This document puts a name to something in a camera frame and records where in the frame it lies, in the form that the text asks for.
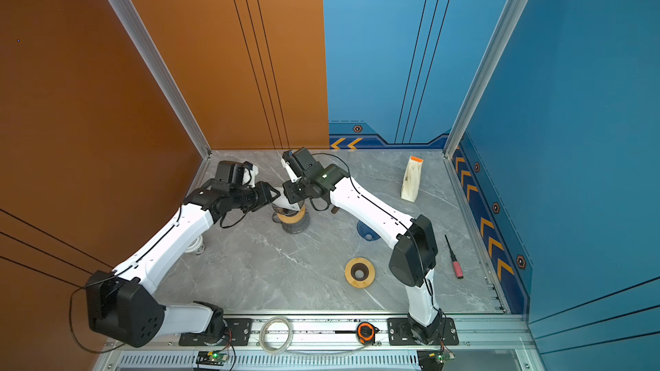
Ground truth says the green circuit board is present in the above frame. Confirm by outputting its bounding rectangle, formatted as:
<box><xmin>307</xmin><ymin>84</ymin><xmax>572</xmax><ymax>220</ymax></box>
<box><xmin>417</xmin><ymin>350</ymin><xmax>455</xmax><ymax>371</ymax></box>
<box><xmin>195</xmin><ymin>350</ymin><xmax>230</xmax><ymax>369</ymax></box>

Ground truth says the blue ribbed dripper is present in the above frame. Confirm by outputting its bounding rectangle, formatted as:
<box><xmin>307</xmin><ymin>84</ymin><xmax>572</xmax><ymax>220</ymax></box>
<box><xmin>357</xmin><ymin>221</ymin><xmax>381</xmax><ymax>241</ymax></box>

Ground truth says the aluminium corner post left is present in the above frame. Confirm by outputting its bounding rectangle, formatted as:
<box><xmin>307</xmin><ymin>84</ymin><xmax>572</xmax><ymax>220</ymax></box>
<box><xmin>108</xmin><ymin>0</ymin><xmax>211</xmax><ymax>158</ymax></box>

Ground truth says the aluminium corner post right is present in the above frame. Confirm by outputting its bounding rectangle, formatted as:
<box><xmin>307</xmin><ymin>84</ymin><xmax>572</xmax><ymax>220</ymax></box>
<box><xmin>443</xmin><ymin>0</ymin><xmax>529</xmax><ymax>159</ymax></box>

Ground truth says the coffee filter paper pack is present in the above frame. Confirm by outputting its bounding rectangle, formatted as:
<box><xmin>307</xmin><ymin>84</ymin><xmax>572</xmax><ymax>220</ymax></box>
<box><xmin>400</xmin><ymin>156</ymin><xmax>424</xmax><ymax>203</ymax></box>

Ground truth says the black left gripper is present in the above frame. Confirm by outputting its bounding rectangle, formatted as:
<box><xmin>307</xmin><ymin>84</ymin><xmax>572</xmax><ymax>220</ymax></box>
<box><xmin>230</xmin><ymin>181</ymin><xmax>281</xmax><ymax>213</ymax></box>

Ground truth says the green circuit board left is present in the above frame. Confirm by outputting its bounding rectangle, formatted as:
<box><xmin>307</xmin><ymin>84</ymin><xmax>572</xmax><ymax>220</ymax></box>
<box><xmin>195</xmin><ymin>350</ymin><xmax>230</xmax><ymax>369</ymax></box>

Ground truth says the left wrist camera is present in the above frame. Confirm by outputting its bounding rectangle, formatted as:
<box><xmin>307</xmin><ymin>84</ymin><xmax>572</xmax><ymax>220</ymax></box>
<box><xmin>215</xmin><ymin>161</ymin><xmax>259</xmax><ymax>187</ymax></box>

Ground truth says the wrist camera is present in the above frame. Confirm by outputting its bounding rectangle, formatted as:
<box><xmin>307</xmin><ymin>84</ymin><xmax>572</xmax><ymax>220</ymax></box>
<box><xmin>282</xmin><ymin>148</ymin><xmax>323</xmax><ymax>182</ymax></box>
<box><xmin>215</xmin><ymin>161</ymin><xmax>259</xmax><ymax>187</ymax></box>

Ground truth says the grey glass carafe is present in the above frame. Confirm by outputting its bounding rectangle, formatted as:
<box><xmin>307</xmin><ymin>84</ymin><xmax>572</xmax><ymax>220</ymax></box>
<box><xmin>272</xmin><ymin>213</ymin><xmax>310</xmax><ymax>235</ymax></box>

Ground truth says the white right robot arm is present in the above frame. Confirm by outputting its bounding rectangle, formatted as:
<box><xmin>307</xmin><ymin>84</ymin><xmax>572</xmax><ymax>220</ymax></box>
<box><xmin>282</xmin><ymin>159</ymin><xmax>446</xmax><ymax>345</ymax></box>

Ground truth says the green circuit board right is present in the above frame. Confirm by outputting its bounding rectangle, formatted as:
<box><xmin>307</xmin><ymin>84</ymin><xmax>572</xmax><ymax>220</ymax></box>
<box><xmin>417</xmin><ymin>350</ymin><xmax>455</xmax><ymax>371</ymax></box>

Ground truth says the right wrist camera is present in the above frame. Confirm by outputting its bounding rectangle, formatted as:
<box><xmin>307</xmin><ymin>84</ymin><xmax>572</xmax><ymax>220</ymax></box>
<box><xmin>282</xmin><ymin>148</ymin><xmax>323</xmax><ymax>182</ymax></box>

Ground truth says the aluminium corner post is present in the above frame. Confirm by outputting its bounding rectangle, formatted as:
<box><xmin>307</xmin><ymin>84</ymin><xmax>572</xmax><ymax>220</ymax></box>
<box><xmin>108</xmin><ymin>0</ymin><xmax>211</xmax><ymax>158</ymax></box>
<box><xmin>443</xmin><ymin>0</ymin><xmax>529</xmax><ymax>159</ymax></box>

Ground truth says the red handled screwdriver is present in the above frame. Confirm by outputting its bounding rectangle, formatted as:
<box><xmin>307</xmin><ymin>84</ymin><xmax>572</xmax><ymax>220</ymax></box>
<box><xmin>444</xmin><ymin>235</ymin><xmax>464</xmax><ymax>279</ymax></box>

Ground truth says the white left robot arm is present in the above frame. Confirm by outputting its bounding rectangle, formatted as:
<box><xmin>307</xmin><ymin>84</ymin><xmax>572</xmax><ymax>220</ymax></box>
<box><xmin>84</xmin><ymin>181</ymin><xmax>281</xmax><ymax>348</ymax></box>

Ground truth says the white paper coffee filter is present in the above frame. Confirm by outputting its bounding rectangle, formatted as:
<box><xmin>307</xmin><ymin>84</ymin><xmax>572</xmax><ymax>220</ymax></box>
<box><xmin>272</xmin><ymin>194</ymin><xmax>301</xmax><ymax>212</ymax></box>

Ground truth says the orange black tape measure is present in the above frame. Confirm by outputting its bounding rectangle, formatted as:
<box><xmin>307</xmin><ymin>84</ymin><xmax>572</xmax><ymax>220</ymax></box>
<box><xmin>356</xmin><ymin>321</ymin><xmax>380</xmax><ymax>345</ymax></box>

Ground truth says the clear coiled tube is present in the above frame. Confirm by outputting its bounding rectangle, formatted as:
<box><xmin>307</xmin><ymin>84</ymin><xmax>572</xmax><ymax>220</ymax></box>
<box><xmin>258</xmin><ymin>316</ymin><xmax>294</xmax><ymax>356</ymax></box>

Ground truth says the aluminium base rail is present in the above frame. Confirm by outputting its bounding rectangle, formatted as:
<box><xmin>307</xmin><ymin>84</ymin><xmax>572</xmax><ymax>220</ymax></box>
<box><xmin>94</xmin><ymin>311</ymin><xmax>545</xmax><ymax>370</ymax></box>

